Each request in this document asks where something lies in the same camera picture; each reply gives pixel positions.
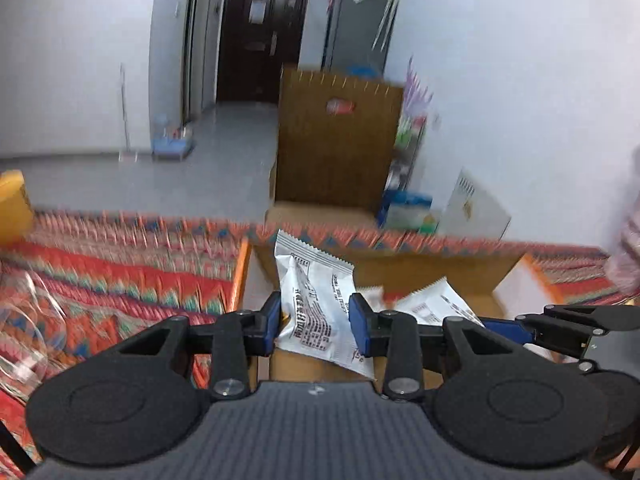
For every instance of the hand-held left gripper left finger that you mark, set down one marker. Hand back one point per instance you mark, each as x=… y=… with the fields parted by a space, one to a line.
x=271 y=322

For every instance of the purple wall decoration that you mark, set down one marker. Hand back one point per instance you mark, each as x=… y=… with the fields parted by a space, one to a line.
x=417 y=90

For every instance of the dark brown door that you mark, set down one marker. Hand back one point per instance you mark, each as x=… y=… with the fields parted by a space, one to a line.
x=255 y=35

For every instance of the blue pet feeder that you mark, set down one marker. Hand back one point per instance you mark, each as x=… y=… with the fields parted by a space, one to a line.
x=171 y=142

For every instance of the cardboard box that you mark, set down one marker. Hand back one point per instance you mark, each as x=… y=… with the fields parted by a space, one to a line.
x=450 y=266

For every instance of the blue and white package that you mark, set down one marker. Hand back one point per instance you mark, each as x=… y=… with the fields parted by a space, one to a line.
x=405 y=210

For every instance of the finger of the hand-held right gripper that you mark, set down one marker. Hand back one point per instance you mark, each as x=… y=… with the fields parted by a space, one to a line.
x=505 y=331

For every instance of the yellow plastic container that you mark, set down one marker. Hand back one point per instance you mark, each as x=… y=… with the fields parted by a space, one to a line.
x=14 y=207

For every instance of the blue plastic item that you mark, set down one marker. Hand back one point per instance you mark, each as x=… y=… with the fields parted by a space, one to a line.
x=360 y=71

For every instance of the mop stick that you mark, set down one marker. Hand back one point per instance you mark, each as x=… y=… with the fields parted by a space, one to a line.
x=124 y=110

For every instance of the white flat panel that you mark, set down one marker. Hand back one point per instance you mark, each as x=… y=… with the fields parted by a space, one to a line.
x=475 y=210

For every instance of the clear plastic bag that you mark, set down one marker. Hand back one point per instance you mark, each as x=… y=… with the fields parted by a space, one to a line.
x=25 y=340

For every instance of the grey refrigerator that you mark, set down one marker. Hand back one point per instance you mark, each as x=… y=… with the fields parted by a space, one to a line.
x=357 y=25

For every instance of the patterned red blanket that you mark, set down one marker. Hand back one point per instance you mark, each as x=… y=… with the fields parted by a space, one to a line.
x=125 y=260

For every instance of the white printed snack packet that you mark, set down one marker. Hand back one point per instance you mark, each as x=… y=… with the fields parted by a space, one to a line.
x=312 y=300
x=440 y=305

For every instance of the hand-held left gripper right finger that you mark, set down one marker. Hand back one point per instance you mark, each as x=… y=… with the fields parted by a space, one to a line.
x=361 y=325

